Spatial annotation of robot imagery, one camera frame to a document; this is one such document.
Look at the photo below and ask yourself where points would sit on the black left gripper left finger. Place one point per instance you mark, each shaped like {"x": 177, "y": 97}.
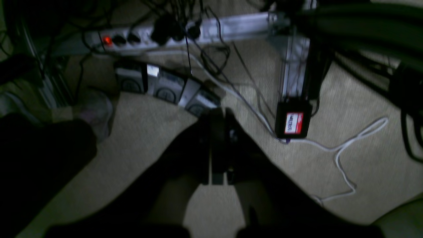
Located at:
{"x": 154, "y": 205}

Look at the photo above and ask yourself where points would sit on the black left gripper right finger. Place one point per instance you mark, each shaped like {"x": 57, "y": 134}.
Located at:
{"x": 273, "y": 205}

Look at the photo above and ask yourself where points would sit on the black power adapter red label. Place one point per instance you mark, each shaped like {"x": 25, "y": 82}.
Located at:
{"x": 293, "y": 119}

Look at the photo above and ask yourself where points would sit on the grey foot pedals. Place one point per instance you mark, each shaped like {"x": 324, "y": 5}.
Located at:
{"x": 168, "y": 85}

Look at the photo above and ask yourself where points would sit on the white power strip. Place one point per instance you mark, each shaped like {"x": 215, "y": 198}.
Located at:
{"x": 210, "y": 30}

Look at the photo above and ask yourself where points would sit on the aluminium frame leg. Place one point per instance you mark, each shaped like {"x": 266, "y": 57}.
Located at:
{"x": 293, "y": 48}

